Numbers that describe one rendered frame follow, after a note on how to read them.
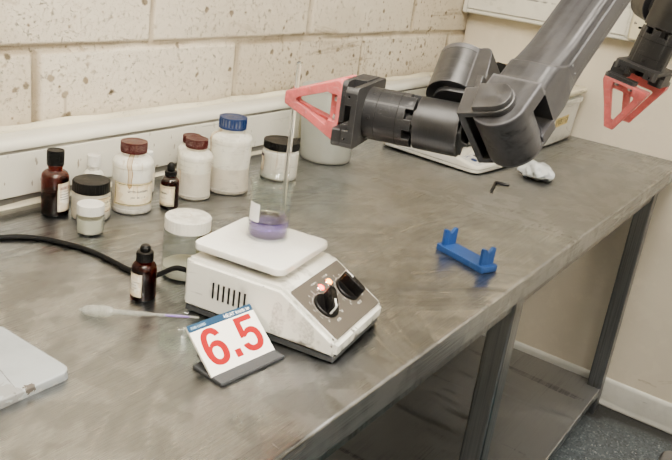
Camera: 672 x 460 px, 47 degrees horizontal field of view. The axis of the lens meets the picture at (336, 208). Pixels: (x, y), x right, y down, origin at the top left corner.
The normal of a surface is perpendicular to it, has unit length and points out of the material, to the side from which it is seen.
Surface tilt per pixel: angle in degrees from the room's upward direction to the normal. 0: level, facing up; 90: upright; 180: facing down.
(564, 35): 43
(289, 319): 90
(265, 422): 0
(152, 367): 0
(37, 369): 0
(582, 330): 90
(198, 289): 90
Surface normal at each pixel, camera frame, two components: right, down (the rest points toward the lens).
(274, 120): 0.81, 0.29
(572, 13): -0.36, -0.57
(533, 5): -0.57, 0.20
